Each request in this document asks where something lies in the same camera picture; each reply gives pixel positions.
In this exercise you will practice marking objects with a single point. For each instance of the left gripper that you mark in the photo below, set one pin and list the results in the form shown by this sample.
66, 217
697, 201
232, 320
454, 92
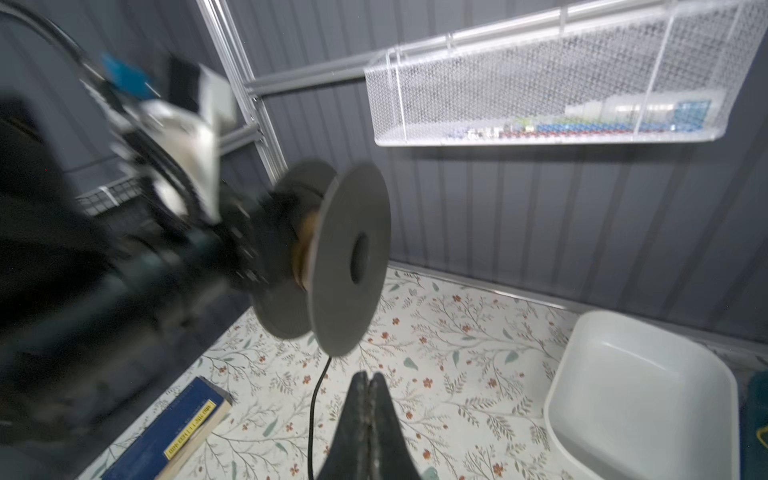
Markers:
252, 228

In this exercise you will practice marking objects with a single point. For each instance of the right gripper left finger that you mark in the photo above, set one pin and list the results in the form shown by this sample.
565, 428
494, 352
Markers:
348, 455

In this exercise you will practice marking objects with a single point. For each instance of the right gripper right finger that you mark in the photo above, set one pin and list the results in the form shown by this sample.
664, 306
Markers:
388, 457

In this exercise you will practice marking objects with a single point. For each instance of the grey perforated cable spool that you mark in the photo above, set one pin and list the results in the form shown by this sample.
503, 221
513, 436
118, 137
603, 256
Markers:
336, 239

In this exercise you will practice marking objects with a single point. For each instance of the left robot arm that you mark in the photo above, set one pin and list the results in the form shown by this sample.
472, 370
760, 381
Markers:
92, 321

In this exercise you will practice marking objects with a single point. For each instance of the floral table mat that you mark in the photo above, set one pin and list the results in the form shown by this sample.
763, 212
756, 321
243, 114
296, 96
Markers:
468, 368

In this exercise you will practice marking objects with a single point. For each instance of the blue book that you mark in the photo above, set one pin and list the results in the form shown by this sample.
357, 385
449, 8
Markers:
169, 441

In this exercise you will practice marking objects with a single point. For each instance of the white plastic bin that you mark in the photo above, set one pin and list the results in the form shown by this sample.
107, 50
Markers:
633, 401

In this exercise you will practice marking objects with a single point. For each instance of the teal plastic bin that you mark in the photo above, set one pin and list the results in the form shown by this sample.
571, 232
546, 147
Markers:
753, 429

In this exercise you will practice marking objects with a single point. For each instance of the white tube in basket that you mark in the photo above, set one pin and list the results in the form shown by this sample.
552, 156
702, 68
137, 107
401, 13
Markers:
692, 109

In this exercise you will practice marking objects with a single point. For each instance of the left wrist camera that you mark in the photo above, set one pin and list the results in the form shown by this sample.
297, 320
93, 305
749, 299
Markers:
169, 117

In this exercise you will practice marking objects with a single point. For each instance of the black wire wall basket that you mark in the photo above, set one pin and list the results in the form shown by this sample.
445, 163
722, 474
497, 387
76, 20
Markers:
109, 196

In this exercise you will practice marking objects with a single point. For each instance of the white wire wall basket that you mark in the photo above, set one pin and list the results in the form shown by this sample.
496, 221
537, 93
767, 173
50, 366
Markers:
508, 83

